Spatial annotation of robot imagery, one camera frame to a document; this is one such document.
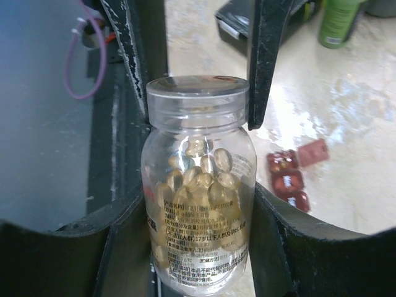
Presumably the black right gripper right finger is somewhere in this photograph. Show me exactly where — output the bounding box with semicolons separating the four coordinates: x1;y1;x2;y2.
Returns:
249;184;395;296

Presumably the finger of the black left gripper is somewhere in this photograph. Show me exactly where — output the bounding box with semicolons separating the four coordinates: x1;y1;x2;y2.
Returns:
100;1;168;124
247;0;294;130

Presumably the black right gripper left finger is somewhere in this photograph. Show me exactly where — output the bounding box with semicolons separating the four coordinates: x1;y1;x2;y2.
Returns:
1;186;150;296

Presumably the red weekly pill organizer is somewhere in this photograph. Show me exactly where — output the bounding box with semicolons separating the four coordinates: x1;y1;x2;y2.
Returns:
266;139;329;213

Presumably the clear pill bottle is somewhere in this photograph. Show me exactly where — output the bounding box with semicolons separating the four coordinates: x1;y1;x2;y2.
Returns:
140;117;258;295

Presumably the black razor box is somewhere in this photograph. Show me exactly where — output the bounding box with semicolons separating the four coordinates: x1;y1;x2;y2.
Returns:
215;0;325;56

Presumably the green cylindrical can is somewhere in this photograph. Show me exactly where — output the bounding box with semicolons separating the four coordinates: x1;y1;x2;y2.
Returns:
318;0;367;49

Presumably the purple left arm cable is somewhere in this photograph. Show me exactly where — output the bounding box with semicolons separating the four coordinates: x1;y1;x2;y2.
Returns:
64;0;108;100

